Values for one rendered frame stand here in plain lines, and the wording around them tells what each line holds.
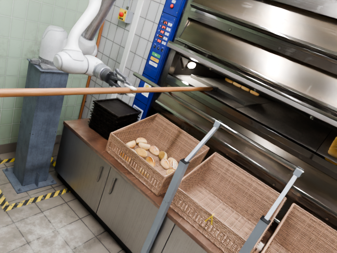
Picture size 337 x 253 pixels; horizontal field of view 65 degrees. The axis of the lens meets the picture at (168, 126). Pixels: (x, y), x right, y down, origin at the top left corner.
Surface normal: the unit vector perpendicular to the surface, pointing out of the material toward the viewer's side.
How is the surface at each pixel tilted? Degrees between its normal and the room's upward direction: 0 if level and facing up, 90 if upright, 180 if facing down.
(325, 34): 70
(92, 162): 90
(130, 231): 90
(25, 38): 90
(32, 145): 90
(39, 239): 0
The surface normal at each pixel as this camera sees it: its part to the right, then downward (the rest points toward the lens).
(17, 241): 0.33, -0.86
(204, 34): -0.44, -0.18
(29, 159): 0.69, 0.50
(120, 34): -0.59, 0.12
